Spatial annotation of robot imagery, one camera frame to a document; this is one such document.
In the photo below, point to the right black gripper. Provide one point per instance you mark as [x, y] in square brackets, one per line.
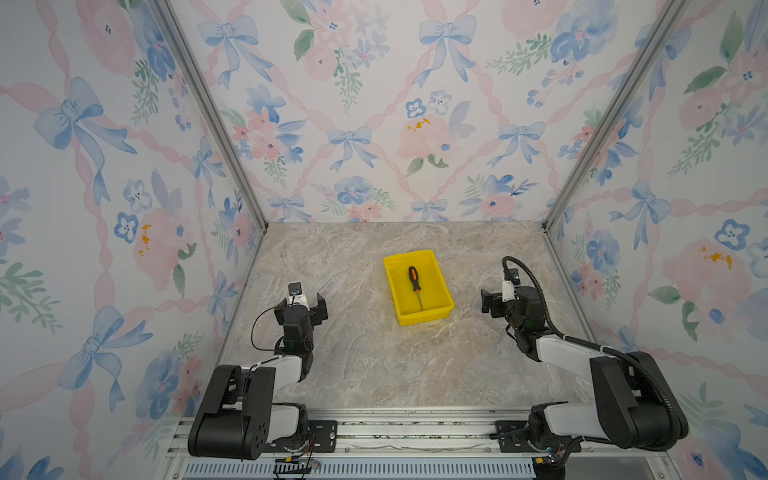
[496, 300]

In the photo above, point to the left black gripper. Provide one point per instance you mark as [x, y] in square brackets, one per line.
[318, 311]

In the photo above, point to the black orange handled screwdriver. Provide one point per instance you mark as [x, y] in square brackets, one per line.
[415, 282]

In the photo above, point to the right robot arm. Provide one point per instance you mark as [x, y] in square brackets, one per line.
[632, 407]

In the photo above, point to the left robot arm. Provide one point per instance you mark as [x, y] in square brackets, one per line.
[238, 417]

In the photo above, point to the yellow plastic bin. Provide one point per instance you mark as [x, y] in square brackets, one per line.
[437, 300]

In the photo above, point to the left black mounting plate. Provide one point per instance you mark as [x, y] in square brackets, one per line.
[318, 436]

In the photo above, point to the black mounting plate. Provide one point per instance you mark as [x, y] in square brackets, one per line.
[318, 436]
[516, 436]

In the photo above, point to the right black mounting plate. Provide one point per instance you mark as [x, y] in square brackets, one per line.
[516, 436]

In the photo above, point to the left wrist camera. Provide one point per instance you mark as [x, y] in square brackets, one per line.
[296, 289]

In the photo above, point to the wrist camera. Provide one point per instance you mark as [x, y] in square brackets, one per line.
[510, 283]
[296, 289]

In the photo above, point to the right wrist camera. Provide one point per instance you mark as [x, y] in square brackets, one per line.
[510, 283]

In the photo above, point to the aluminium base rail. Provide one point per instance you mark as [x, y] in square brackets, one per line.
[399, 443]

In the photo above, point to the left aluminium corner post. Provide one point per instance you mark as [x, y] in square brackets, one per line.
[180, 47]

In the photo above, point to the aluminium corner post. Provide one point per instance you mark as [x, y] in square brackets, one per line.
[180, 47]
[658, 35]

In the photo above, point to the right aluminium corner post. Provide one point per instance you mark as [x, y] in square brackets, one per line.
[658, 35]

